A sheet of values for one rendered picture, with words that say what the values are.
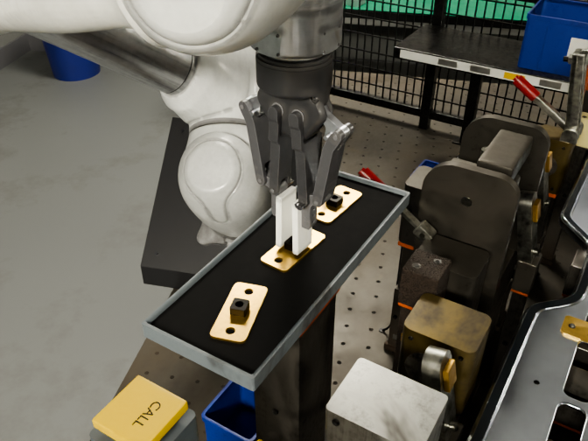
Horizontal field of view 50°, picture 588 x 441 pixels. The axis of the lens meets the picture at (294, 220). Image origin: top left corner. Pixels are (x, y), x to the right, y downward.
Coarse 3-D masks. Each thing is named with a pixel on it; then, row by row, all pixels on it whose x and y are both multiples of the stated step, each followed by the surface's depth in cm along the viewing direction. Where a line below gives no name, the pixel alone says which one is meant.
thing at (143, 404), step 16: (144, 384) 58; (112, 400) 56; (128, 400) 56; (144, 400) 56; (160, 400) 56; (176, 400) 56; (96, 416) 55; (112, 416) 55; (128, 416) 55; (144, 416) 55; (160, 416) 55; (176, 416) 55; (112, 432) 53; (128, 432) 53; (144, 432) 53; (160, 432) 54
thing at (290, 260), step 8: (312, 232) 76; (288, 240) 73; (312, 240) 75; (320, 240) 75; (272, 248) 73; (280, 248) 73; (288, 248) 73; (312, 248) 74; (264, 256) 72; (272, 256) 72; (280, 256) 72; (288, 256) 72; (296, 256) 72; (272, 264) 71; (280, 264) 71; (288, 264) 71
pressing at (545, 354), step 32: (576, 192) 112; (576, 224) 105; (576, 288) 92; (544, 320) 87; (512, 352) 82; (544, 352) 82; (576, 352) 82; (512, 384) 78; (544, 384) 78; (480, 416) 73; (512, 416) 74; (544, 416) 74
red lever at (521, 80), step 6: (516, 78) 119; (522, 78) 118; (516, 84) 119; (522, 84) 118; (528, 84) 118; (522, 90) 119; (528, 90) 118; (534, 90) 118; (528, 96) 119; (534, 96) 118; (540, 96) 119; (540, 102) 119; (546, 102) 119; (546, 108) 119; (552, 108) 118; (552, 114) 118; (558, 114) 119; (558, 120) 118; (564, 120) 118; (564, 126) 118
